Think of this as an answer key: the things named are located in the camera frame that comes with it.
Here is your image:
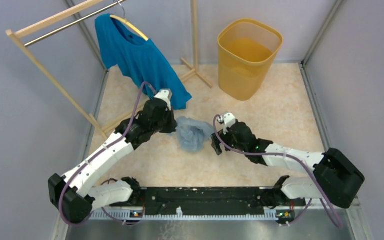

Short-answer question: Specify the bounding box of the light blue plastic trash bag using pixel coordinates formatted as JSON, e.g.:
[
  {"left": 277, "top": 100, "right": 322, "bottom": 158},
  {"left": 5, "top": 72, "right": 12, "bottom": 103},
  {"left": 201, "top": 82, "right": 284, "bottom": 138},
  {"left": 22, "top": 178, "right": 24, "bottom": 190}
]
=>
[{"left": 176, "top": 116, "right": 214, "bottom": 153}]

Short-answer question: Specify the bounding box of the yellow mesh trash bin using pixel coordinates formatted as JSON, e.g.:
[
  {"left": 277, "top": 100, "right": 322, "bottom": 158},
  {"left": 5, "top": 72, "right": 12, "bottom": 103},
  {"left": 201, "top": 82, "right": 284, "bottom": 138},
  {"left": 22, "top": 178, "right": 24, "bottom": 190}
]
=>
[{"left": 217, "top": 18, "right": 284, "bottom": 101}]

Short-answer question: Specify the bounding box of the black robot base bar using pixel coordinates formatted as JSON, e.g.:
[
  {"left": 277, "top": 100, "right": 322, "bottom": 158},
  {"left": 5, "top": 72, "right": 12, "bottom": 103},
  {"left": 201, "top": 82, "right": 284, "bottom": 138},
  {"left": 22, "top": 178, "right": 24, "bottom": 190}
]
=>
[{"left": 111, "top": 187, "right": 306, "bottom": 216}]

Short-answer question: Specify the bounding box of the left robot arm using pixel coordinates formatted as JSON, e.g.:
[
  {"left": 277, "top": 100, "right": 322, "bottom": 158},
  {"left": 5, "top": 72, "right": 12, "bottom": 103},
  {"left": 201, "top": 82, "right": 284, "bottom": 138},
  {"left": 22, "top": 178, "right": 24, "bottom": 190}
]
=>
[{"left": 48, "top": 96, "right": 177, "bottom": 226}]

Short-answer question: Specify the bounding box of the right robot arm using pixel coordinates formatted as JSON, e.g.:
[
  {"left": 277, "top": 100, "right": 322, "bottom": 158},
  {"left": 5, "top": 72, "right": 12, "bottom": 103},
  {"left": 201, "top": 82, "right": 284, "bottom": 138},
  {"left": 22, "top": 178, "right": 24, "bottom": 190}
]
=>
[{"left": 211, "top": 121, "right": 366, "bottom": 209}]

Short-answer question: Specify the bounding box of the blue t-shirt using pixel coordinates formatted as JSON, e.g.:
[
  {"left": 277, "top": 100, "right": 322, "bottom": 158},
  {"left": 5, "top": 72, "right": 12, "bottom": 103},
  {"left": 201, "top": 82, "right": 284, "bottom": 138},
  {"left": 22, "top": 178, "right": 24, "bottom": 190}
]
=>
[{"left": 94, "top": 14, "right": 192, "bottom": 110}]

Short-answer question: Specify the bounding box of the wooden clothes hanger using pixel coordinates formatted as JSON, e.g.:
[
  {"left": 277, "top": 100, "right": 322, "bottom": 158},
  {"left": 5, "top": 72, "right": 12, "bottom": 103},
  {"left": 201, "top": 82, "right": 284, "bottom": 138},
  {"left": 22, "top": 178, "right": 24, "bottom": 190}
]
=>
[{"left": 110, "top": 0, "right": 149, "bottom": 41}]

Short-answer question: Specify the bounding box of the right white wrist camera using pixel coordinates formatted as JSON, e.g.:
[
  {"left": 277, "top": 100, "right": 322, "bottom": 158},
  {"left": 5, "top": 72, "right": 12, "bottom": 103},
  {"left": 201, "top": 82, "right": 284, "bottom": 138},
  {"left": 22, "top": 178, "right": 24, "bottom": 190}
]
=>
[{"left": 217, "top": 111, "right": 237, "bottom": 135}]

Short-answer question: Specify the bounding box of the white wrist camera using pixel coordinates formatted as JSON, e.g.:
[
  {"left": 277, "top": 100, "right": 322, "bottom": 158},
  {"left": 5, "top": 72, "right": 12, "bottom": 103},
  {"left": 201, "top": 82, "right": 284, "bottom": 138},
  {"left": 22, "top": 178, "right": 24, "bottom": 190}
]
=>
[
  {"left": 154, "top": 88, "right": 172, "bottom": 111},
  {"left": 217, "top": 111, "right": 237, "bottom": 135}
]

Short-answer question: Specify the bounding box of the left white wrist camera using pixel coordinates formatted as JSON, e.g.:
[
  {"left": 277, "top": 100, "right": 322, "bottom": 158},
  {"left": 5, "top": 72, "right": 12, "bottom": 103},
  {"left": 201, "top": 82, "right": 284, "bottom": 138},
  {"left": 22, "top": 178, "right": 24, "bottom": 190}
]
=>
[{"left": 154, "top": 88, "right": 172, "bottom": 111}]

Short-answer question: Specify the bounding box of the white toothed cable duct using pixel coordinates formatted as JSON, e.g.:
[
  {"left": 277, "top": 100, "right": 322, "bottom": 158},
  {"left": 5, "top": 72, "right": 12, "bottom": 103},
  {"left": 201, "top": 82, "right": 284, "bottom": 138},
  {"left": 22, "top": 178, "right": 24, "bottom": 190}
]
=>
[{"left": 89, "top": 207, "right": 279, "bottom": 221}]

